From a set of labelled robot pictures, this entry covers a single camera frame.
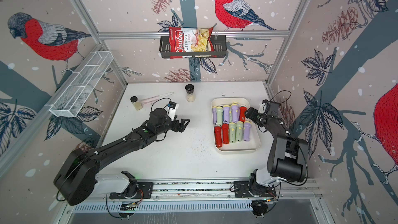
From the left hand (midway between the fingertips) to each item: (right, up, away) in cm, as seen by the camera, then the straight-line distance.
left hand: (185, 115), depth 83 cm
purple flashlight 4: (+37, -9, +10) cm, 39 cm away
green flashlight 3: (+32, -10, +8) cm, 34 cm away
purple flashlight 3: (+30, 0, +12) cm, 32 cm away
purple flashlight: (+17, -1, +14) cm, 22 cm away
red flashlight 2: (+23, -12, +8) cm, 27 cm away
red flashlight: (+19, -15, +4) cm, 24 cm away
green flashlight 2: (+27, -10, +8) cm, 30 cm away
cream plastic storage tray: (+39, -18, +5) cm, 43 cm away
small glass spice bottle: (-35, +4, +20) cm, 41 cm away
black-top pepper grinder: (+1, +10, +23) cm, 25 cm away
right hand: (+38, 0, +10) cm, 39 cm away
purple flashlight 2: (+24, +2, +14) cm, 28 cm away
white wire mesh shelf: (-53, +16, -5) cm, 56 cm away
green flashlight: (+20, -2, +12) cm, 23 cm away
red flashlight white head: (+36, -1, +17) cm, 40 cm away
